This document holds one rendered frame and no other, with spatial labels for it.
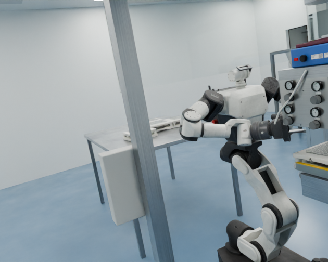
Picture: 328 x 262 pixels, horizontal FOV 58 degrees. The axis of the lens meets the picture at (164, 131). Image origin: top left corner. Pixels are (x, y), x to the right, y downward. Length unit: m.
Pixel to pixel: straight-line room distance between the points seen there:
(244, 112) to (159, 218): 0.83
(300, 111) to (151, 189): 0.65
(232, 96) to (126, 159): 0.80
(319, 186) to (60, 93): 5.00
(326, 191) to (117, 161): 0.83
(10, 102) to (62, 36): 1.48
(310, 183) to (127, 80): 0.87
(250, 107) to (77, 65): 4.56
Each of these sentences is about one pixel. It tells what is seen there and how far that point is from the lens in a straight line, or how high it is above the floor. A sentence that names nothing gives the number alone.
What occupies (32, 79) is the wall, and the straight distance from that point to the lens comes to 5.73.
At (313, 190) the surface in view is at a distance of 1.40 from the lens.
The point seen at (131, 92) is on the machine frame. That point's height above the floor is 1.40.
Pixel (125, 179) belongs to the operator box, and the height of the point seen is 1.11.
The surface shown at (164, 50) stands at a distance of 1.10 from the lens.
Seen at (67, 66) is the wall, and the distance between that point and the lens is 5.84.
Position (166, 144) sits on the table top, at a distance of 2.41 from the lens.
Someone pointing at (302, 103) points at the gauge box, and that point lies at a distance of 1.26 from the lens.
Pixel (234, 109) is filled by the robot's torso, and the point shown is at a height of 1.19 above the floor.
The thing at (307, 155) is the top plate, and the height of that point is 1.01.
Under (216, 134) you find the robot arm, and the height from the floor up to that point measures 1.13.
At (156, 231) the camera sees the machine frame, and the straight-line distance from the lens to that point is 1.11.
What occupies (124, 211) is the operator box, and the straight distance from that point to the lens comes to 1.10.
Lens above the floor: 1.44
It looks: 11 degrees down
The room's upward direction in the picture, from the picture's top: 10 degrees counter-clockwise
